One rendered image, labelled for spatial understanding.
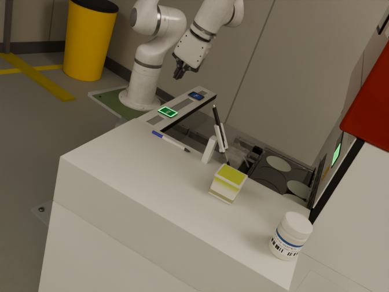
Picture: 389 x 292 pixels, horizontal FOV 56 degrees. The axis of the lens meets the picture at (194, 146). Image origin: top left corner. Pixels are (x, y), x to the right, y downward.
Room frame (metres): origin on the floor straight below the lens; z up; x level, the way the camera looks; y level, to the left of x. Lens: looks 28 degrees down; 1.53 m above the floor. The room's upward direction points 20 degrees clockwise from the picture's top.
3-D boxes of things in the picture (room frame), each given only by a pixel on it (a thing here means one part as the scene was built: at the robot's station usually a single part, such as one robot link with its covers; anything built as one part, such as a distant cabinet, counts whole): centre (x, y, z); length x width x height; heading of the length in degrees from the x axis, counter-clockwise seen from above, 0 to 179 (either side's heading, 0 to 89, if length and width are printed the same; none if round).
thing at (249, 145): (1.34, -0.18, 0.89); 0.08 x 0.03 x 0.03; 75
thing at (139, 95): (1.51, 0.31, 0.92); 0.19 x 0.19 x 0.18
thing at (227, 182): (0.84, -0.12, 1.00); 0.07 x 0.07 x 0.07; 75
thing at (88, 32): (3.44, 1.33, 0.36); 0.45 x 0.45 x 0.73
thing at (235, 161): (1.19, -0.14, 0.87); 0.36 x 0.08 x 0.03; 165
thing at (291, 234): (0.70, -0.28, 1.01); 0.07 x 0.07 x 0.10
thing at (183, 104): (1.34, 0.10, 0.89); 0.55 x 0.09 x 0.14; 165
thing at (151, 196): (0.83, -0.04, 0.89); 0.62 x 0.35 x 0.14; 75
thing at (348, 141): (1.31, -0.50, 1.02); 0.81 x 0.03 x 0.40; 165
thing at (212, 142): (0.97, -0.06, 1.03); 0.06 x 0.04 x 0.13; 75
